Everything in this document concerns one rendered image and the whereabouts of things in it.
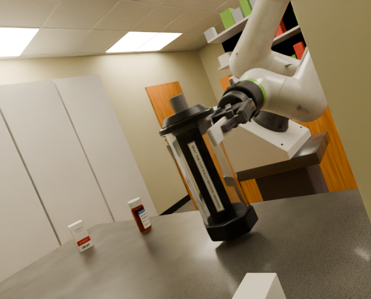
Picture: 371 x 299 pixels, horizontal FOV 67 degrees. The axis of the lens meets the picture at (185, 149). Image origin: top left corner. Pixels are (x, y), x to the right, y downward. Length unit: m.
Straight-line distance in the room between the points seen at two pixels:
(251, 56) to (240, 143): 0.30
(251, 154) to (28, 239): 2.35
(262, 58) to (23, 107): 2.58
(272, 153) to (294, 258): 0.60
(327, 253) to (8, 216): 2.72
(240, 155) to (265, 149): 0.10
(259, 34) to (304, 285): 0.78
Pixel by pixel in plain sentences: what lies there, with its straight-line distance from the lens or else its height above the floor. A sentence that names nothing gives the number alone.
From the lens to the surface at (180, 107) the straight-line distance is 0.50.
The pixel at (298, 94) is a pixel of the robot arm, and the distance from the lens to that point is 0.75.
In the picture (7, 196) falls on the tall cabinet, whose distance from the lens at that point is 2.95.
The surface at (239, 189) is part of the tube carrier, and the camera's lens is 0.52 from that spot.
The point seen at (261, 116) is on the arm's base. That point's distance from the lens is 1.10.
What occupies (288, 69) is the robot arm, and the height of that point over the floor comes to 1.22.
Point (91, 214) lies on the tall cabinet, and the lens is 3.23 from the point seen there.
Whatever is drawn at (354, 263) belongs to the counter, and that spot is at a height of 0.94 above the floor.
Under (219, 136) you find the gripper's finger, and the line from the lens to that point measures 0.49.
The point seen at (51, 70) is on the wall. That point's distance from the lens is 4.06.
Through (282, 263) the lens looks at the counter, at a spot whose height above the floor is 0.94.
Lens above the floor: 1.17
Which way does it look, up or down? 4 degrees down
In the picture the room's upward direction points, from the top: 22 degrees counter-clockwise
